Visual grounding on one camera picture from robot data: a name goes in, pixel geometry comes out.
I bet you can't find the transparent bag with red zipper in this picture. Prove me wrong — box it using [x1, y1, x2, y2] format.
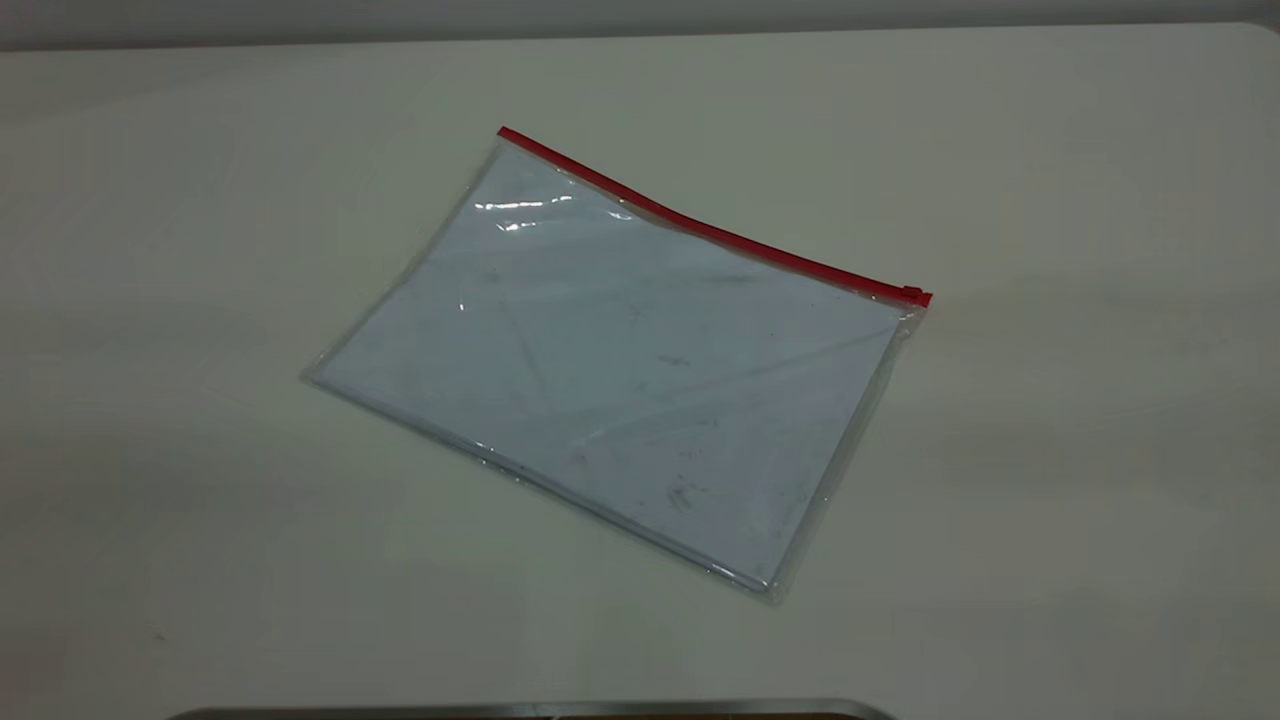
[302, 125, 934, 605]

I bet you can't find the grey metal strip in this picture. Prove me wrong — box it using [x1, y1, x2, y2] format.
[163, 698, 898, 720]

